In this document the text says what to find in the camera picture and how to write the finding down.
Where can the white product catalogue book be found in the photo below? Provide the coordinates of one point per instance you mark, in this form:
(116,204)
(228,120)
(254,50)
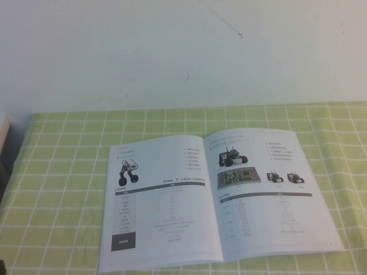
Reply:
(258,215)

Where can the green white checkered tablecloth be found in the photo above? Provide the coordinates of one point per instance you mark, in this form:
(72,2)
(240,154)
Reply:
(57,172)

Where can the beige board edge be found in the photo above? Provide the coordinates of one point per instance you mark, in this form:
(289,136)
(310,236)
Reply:
(4,134)

